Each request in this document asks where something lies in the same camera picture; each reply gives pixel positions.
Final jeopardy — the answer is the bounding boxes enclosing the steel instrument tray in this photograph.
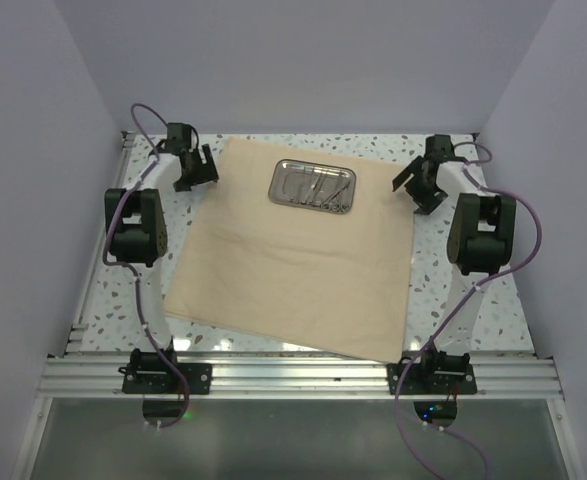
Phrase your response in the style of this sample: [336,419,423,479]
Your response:
[268,159,357,215]

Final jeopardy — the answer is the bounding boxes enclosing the beige cloth wrap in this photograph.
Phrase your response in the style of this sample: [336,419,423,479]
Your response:
[164,137,414,363]

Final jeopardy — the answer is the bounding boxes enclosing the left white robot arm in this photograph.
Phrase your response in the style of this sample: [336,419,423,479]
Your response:
[102,123,219,352]

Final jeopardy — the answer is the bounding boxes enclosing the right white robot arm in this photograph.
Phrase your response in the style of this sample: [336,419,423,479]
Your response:
[392,134,517,358]

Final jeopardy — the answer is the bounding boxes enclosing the steel scissors in tray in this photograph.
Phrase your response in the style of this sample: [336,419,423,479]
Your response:
[320,182,350,211]

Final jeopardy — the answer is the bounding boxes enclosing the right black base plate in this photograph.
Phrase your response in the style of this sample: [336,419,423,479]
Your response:
[399,348,478,395]

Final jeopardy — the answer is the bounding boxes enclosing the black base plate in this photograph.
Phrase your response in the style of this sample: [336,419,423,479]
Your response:
[118,349,213,395]
[399,348,478,395]

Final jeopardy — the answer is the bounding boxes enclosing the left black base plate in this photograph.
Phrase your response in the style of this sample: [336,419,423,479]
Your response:
[118,349,213,395]

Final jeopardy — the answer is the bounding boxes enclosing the aluminium rail frame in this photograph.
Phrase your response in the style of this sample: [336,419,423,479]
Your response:
[38,134,562,400]

